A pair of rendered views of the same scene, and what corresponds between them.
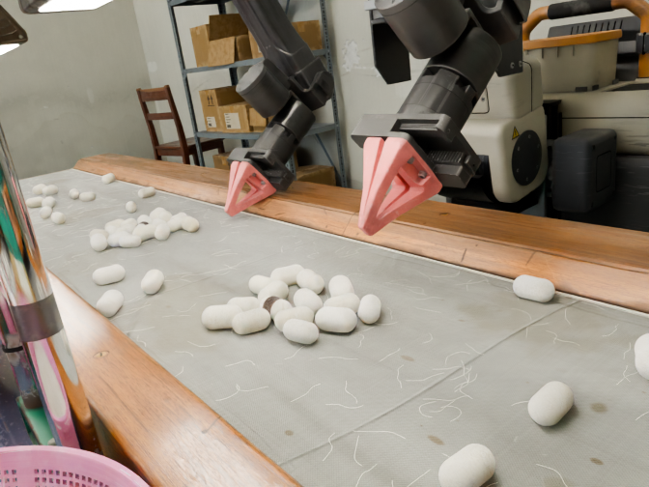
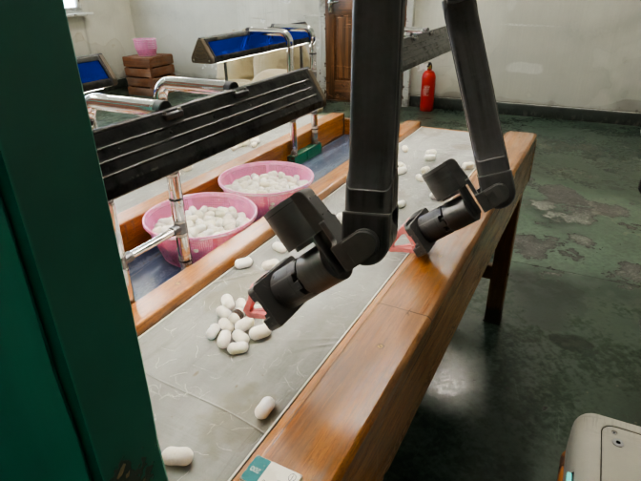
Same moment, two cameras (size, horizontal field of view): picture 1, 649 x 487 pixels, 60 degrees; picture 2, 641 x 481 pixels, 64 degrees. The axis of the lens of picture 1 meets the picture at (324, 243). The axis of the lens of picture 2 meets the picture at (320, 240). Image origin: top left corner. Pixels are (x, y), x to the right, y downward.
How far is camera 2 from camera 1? 0.78 m
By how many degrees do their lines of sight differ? 60
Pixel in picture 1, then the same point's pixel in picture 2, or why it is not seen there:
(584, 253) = (297, 421)
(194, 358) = (197, 309)
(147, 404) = (138, 309)
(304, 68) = (484, 176)
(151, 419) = not seen: hidden behind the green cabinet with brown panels
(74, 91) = not seen: outside the picture
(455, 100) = (286, 282)
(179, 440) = not seen: hidden behind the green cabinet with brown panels
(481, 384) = (171, 401)
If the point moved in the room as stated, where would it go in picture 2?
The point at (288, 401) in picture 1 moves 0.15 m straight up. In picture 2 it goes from (162, 346) to (146, 265)
